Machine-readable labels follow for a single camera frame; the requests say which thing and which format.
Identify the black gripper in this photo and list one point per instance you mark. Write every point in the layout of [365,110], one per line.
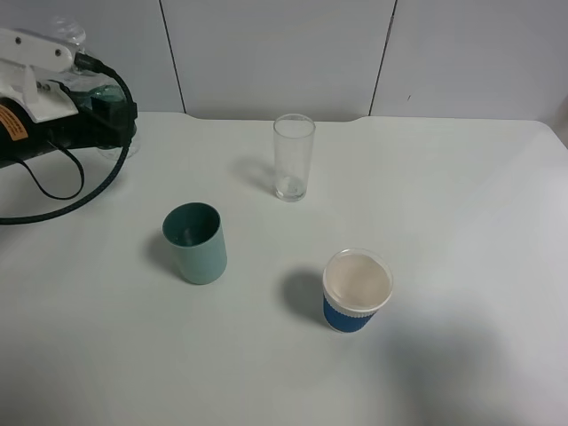
[88,129]

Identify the clear green-label water bottle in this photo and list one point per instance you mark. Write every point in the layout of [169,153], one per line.
[83,83]

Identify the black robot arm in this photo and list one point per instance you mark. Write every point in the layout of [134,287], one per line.
[16,134]

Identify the teal green plastic cup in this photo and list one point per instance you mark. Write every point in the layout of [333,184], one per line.
[195,233]

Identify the blue white paper cup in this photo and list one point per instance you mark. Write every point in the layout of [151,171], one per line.
[356,283]

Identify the tall clear drinking glass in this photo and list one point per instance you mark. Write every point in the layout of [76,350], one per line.
[293,136]

